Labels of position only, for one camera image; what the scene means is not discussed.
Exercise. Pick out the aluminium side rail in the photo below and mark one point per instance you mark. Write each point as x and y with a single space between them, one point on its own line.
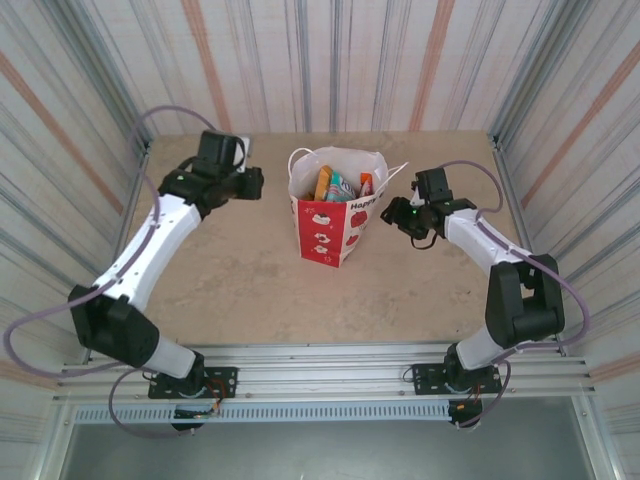
134 197
522 225

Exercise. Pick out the red white paper gift bag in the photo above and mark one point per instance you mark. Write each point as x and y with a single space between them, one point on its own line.
325 230

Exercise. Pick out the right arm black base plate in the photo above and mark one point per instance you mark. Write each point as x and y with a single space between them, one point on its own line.
425 380

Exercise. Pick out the red orange Fox's candy bag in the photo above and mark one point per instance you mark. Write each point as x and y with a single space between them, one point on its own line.
366 184

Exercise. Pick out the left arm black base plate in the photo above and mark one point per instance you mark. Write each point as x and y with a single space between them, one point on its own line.
225 382

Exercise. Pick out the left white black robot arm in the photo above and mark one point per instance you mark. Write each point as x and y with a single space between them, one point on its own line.
150 250

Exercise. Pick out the teal Fox's candy bag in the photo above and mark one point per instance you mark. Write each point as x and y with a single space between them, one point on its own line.
342 189

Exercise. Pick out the orange foil snack packet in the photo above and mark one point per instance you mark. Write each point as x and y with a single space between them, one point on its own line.
325 180

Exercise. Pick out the aluminium mounting rail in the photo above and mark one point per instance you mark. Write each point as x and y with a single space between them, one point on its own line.
325 372

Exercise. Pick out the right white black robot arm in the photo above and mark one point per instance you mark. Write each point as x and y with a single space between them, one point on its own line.
475 240

